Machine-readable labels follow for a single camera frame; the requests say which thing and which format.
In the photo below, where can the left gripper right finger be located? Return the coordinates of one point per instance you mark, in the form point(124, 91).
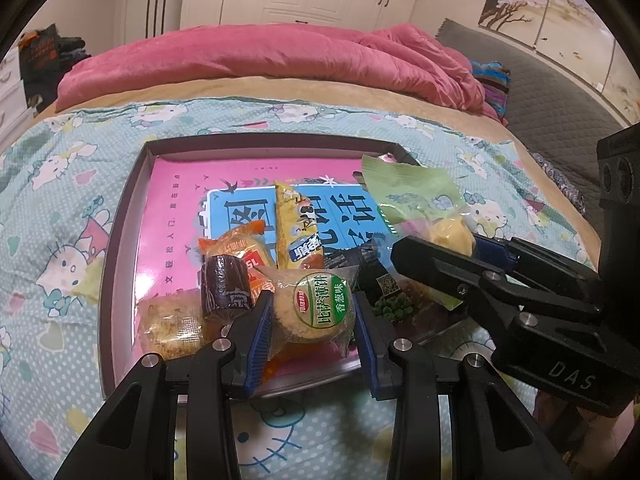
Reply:
point(493, 436)

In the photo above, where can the striped colourful cloth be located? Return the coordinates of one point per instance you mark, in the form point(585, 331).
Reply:
point(496, 81)

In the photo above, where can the tree wall painting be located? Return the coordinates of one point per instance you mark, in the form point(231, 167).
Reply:
point(572, 35)

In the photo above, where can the pink blanket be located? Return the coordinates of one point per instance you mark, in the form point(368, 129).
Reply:
point(401, 58)

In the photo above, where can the black green-pea snack packet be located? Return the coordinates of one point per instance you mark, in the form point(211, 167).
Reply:
point(393, 296)

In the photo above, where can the round biscuit green label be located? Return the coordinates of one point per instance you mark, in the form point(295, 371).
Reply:
point(311, 307)

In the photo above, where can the pink Chinese workbook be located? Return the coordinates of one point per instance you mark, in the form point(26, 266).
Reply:
point(197, 209)

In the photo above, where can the white drawer chest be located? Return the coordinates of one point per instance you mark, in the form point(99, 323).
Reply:
point(15, 115)

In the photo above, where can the dark shallow box tray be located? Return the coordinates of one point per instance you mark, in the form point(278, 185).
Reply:
point(116, 324)

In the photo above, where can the dark clothes pile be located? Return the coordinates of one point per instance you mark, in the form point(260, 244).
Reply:
point(45, 57)

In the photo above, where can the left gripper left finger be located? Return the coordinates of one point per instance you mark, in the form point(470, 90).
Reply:
point(133, 435)

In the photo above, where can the Hello Kitty blue quilt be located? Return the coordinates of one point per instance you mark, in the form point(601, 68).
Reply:
point(60, 185)

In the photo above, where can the green yellow snack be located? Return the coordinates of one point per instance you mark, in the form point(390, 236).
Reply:
point(419, 201)

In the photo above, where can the small dark brown candy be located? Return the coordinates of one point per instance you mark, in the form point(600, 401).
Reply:
point(225, 289)

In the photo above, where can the person's hand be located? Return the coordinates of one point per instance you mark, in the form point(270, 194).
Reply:
point(586, 441)

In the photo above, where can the orange cake bar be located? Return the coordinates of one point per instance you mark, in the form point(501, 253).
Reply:
point(246, 242)

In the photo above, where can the yellow snack packet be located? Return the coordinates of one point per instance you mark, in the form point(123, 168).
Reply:
point(298, 243)

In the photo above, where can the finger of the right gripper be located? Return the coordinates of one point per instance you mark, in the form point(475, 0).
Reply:
point(479, 282)
point(535, 259)

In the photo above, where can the grey quilted headboard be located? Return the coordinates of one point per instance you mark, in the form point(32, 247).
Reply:
point(547, 112)

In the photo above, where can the clear-wrapped crumbly pastry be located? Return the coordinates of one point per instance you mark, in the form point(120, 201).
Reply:
point(173, 325)

